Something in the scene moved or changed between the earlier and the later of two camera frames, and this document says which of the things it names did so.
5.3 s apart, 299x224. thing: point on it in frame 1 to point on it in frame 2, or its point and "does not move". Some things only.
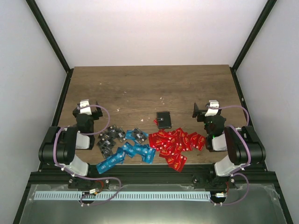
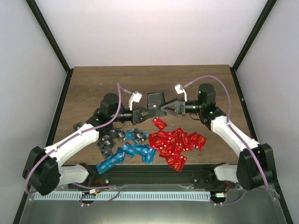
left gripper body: [96, 115] to [135, 115]
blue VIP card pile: [146, 152] does not move
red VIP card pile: [172, 144] does not move
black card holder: [164, 120] to [154, 101]
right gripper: [197, 111] to [180, 108]
